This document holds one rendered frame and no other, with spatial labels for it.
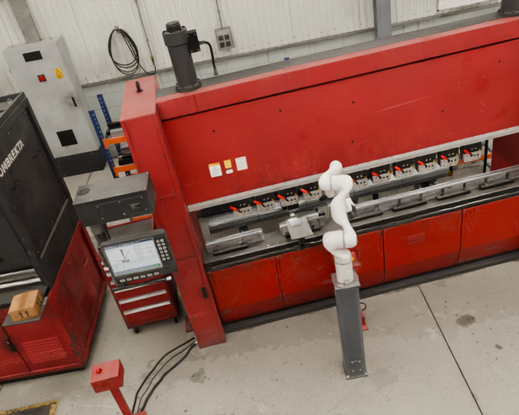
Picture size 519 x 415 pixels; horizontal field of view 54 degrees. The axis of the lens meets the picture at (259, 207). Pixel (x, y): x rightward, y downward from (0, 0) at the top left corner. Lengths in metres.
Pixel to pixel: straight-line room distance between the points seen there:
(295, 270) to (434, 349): 1.33
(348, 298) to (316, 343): 1.02
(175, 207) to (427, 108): 2.11
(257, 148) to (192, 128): 0.53
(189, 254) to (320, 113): 1.52
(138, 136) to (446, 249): 2.94
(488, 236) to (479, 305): 0.64
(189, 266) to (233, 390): 1.11
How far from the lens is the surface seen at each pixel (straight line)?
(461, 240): 5.05
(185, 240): 4.10
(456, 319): 4.90
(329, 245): 3.50
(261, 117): 3.90
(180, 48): 3.74
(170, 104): 3.78
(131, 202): 3.49
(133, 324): 5.17
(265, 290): 4.66
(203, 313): 4.60
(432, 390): 4.40
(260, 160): 4.04
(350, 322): 3.97
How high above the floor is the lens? 3.54
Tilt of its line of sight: 33 degrees down
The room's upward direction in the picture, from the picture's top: 12 degrees counter-clockwise
